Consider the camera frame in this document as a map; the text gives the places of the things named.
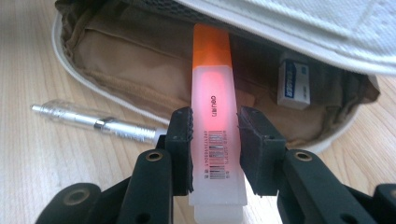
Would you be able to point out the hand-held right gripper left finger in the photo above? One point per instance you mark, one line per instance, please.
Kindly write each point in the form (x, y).
(179, 149)

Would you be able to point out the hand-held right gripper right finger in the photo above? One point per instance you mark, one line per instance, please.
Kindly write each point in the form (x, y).
(261, 155)

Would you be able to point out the silver pen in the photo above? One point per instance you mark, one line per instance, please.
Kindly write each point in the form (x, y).
(124, 129)

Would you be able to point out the orange highlighter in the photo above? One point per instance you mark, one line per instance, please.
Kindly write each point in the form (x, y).
(213, 93)

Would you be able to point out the white eraser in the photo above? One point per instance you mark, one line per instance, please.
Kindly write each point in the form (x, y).
(294, 84)

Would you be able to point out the cream fabric pencil case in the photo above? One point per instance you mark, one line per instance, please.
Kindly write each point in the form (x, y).
(124, 62)

